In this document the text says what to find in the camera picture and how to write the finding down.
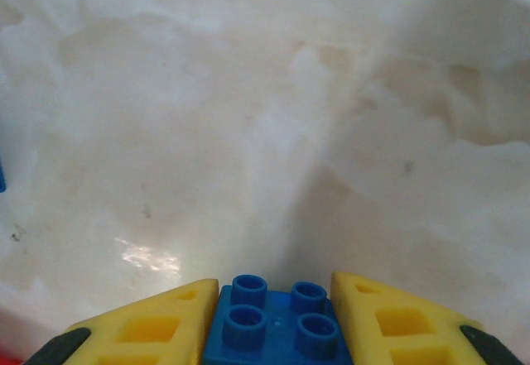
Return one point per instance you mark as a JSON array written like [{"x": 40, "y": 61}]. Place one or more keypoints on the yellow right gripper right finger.
[{"x": 360, "y": 307}]

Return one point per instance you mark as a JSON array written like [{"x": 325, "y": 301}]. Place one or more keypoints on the red lego brick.
[{"x": 5, "y": 358}]

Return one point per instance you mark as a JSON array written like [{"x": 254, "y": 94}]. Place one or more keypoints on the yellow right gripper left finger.
[{"x": 190, "y": 311}]

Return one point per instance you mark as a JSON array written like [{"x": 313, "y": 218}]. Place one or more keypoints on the blue lego brick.
[
  {"x": 2, "y": 174},
  {"x": 277, "y": 328}
]

